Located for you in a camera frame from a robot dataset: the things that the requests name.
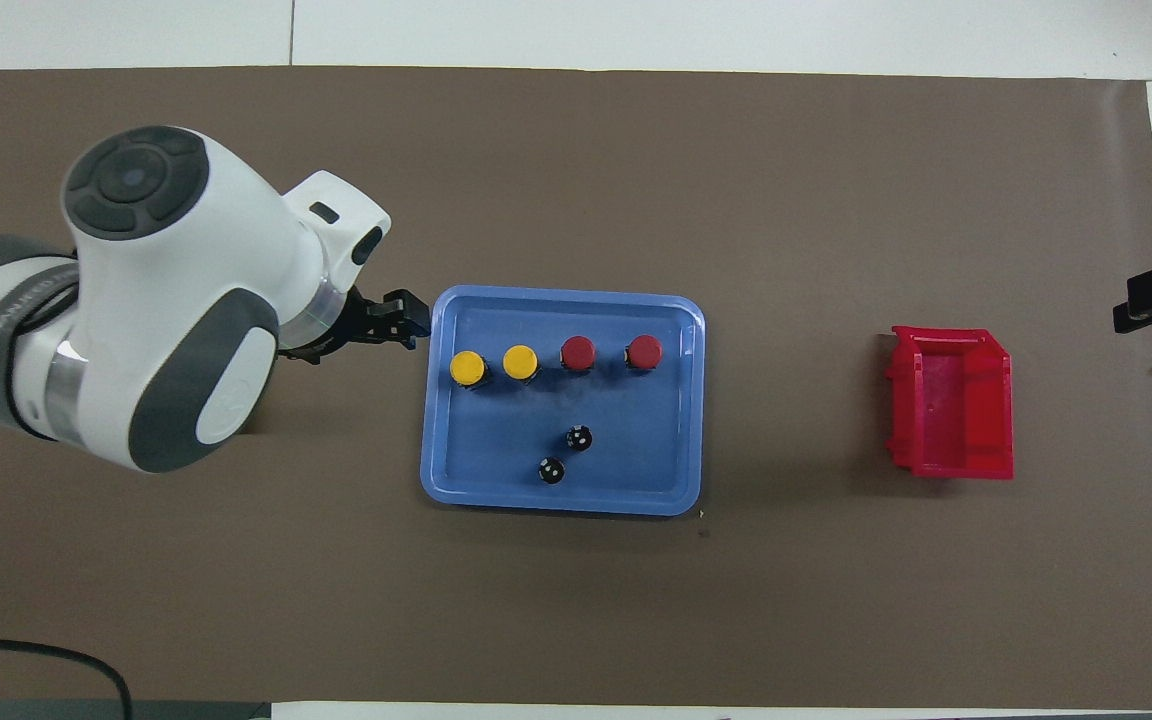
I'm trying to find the red plastic bin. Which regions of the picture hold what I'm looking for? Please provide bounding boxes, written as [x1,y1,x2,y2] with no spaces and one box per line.
[884,325,1015,480]

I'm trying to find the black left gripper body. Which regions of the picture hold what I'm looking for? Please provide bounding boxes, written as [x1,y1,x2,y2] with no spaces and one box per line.
[281,290,387,363]

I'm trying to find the blue plastic tray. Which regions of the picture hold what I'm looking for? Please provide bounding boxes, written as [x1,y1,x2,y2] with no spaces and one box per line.
[419,285,707,517]

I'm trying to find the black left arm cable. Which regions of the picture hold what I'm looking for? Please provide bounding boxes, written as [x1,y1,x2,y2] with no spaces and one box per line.
[0,632,134,720]

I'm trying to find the brown paper table mat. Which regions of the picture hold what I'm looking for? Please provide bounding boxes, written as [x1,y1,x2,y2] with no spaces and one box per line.
[0,65,1152,711]

